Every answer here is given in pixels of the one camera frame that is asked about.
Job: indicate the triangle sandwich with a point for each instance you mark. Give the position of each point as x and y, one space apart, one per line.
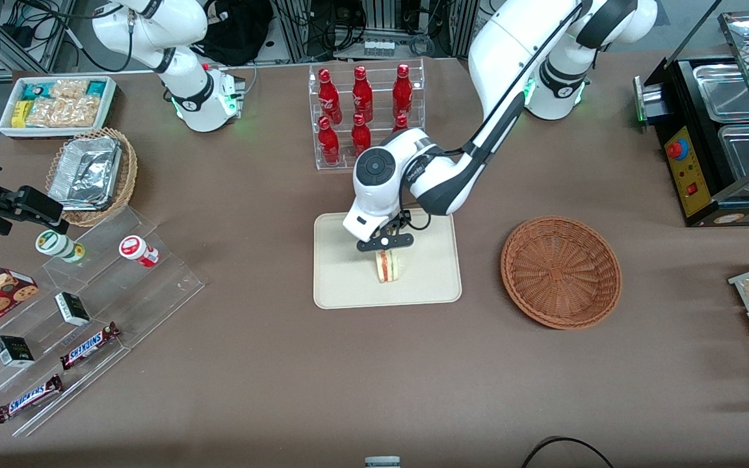
387 268

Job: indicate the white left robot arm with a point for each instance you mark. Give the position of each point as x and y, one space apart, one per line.
504 39

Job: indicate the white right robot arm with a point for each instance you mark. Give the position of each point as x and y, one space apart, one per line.
186 91

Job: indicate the beige plastic tray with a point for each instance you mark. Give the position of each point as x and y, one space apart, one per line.
348 279

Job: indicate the aluminium foil tray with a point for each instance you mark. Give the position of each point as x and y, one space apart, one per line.
85 172

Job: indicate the tan wicker basket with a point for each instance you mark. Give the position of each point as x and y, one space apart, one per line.
129 175

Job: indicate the round brown wicker basket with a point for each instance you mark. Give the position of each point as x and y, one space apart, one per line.
560 273

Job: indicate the white bottle green cap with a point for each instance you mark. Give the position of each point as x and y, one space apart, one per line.
59 246

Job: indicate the white plastic snack bin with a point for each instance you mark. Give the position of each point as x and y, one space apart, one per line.
7 127

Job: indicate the clear acrylic bottle rack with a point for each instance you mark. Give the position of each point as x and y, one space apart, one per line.
378 162

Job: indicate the yellow snack packet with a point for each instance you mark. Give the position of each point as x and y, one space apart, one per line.
20 114

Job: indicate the clear bag of biscuits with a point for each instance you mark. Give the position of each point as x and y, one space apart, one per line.
69 89
62 112

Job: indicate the white bottle red cap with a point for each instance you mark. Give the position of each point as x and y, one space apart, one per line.
139 251

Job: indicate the red cola bottle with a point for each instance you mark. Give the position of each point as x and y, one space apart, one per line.
400 122
402 92
329 97
328 143
362 96
361 136

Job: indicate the small black box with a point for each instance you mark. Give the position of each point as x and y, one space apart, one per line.
13 351
73 309

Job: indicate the teal snack packet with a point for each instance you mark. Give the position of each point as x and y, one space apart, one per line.
96 88
36 91

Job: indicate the clear acrylic step shelf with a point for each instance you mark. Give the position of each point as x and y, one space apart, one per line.
166 286

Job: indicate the Snickers chocolate bar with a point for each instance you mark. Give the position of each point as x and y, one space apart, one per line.
88 346
28 398

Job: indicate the white power strip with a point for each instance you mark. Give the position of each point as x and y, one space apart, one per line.
378 47

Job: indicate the small grey device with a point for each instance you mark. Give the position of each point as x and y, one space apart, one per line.
382 462

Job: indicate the black bag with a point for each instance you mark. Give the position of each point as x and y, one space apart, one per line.
238 29

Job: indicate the black food warmer machine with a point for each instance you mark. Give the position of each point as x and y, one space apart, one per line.
690 175

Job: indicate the aluminium frame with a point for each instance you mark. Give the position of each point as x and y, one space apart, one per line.
293 29

